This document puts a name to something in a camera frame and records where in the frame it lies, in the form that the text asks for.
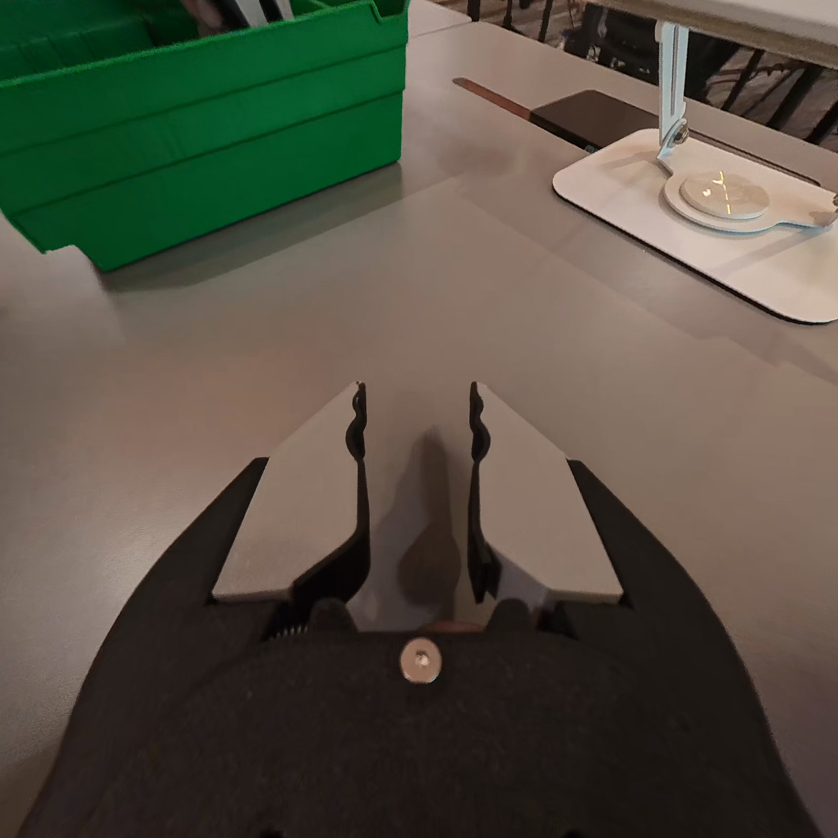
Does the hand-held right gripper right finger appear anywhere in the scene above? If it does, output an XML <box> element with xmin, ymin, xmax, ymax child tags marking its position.
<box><xmin>467</xmin><ymin>381</ymin><xmax>624</xmax><ymax>626</ymax></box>

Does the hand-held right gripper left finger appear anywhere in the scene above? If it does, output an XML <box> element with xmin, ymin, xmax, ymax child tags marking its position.
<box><xmin>211</xmin><ymin>381</ymin><xmax>372</xmax><ymax>610</ymax></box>

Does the green plastic object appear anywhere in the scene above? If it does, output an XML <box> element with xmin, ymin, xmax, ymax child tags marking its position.
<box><xmin>0</xmin><ymin>0</ymin><xmax>410</xmax><ymax>272</ymax></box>

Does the person's left hand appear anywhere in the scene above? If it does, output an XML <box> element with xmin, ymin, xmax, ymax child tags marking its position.
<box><xmin>180</xmin><ymin>0</ymin><xmax>227</xmax><ymax>37</ymax></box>

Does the black flat device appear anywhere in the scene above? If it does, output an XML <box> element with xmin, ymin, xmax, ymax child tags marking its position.
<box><xmin>530</xmin><ymin>89</ymin><xmax>662</xmax><ymax>153</ymax></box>

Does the white metal stand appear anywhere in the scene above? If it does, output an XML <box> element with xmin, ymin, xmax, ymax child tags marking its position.
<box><xmin>552</xmin><ymin>0</ymin><xmax>838</xmax><ymax>325</ymax></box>

